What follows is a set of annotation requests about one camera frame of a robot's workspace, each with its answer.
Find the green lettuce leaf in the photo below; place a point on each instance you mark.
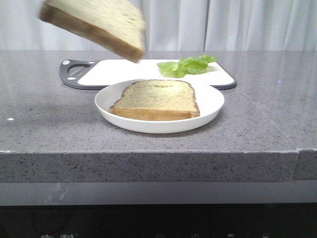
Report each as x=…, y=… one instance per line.
x=186, y=66

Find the bread slice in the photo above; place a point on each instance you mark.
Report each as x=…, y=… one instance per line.
x=157, y=100
x=117, y=25

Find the white round plate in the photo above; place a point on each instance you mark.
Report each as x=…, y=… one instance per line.
x=209, y=100

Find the white cutting board grey rim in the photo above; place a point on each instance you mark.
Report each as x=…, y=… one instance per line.
x=96, y=75

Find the grey pleated curtain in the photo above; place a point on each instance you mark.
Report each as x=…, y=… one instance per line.
x=179, y=25

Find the black appliance control panel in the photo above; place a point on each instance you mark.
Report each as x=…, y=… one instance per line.
x=160, y=221

